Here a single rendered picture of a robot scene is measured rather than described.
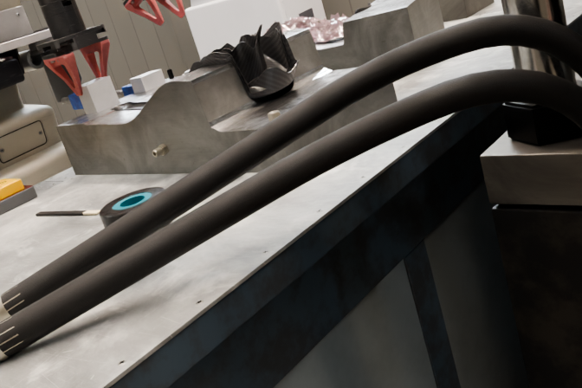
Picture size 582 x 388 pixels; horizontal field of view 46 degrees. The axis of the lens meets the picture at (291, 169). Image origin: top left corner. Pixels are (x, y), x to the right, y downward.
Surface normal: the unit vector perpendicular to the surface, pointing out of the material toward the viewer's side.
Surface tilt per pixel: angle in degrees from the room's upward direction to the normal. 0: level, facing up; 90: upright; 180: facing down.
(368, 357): 90
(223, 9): 90
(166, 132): 90
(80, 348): 0
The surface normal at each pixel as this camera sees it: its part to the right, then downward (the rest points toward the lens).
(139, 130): -0.61, 0.40
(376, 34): -0.36, 0.38
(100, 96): 0.75, 0.00
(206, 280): -0.28, -0.91
